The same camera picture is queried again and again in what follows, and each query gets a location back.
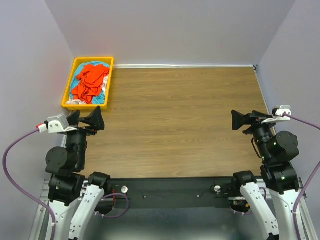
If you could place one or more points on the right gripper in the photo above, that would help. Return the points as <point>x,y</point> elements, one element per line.
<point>256,122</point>

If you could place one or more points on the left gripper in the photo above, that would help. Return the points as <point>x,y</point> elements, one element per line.
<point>81,130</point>

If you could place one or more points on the orange t shirt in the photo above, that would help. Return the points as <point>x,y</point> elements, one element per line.
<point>90,82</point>

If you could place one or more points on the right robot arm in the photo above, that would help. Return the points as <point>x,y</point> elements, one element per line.
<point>276,152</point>

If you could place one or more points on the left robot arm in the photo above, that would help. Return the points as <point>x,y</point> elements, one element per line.
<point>73,197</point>

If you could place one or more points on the yellow plastic bin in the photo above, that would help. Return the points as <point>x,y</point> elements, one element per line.
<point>89,71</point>

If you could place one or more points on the light blue t shirt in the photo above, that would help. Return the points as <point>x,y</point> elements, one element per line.
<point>98,98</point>

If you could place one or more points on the white t shirt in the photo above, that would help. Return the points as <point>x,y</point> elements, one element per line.
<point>96,100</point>

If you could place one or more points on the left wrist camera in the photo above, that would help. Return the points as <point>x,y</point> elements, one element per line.
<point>56,125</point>

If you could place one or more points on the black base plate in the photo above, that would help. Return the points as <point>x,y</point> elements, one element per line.
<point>183,192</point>

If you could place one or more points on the aluminium frame rail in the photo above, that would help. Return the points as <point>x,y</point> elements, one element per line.
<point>42,216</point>

